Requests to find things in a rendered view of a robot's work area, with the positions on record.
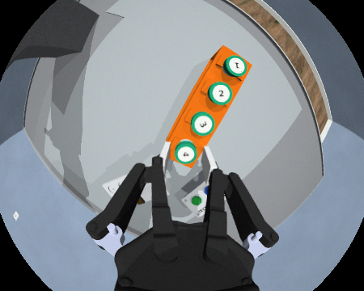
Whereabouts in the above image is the light grey bench mat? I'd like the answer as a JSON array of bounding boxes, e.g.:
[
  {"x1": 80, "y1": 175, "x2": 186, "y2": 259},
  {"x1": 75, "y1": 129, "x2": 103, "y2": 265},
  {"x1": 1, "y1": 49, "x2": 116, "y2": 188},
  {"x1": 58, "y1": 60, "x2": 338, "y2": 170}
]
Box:
[{"x1": 44, "y1": 0, "x2": 302, "y2": 210}]

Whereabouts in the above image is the white tray with round nests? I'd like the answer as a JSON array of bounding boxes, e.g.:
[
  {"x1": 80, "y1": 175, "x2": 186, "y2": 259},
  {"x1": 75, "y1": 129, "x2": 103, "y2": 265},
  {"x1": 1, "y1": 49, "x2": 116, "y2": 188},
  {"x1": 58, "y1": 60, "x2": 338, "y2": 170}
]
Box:
[{"x1": 102, "y1": 174, "x2": 171, "y2": 205}]

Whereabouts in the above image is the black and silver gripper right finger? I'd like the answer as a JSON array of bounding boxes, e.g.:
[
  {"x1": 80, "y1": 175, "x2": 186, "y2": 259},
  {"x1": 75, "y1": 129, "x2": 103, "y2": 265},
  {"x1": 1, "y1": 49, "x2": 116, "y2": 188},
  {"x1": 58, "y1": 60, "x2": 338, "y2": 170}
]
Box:
[{"x1": 201, "y1": 146, "x2": 279, "y2": 264}]

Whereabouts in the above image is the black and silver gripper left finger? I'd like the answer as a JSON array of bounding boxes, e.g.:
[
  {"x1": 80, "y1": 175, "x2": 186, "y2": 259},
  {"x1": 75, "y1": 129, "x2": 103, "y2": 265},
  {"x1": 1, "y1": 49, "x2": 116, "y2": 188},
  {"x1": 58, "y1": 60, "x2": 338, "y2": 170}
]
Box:
[{"x1": 86, "y1": 141, "x2": 179, "y2": 264}]

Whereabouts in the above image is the orange tube rack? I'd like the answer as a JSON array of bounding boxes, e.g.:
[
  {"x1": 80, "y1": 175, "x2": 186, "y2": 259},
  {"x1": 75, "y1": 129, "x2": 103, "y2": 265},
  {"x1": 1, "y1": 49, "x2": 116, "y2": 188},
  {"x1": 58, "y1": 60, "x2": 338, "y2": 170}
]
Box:
[{"x1": 166, "y1": 45, "x2": 252, "y2": 168}]

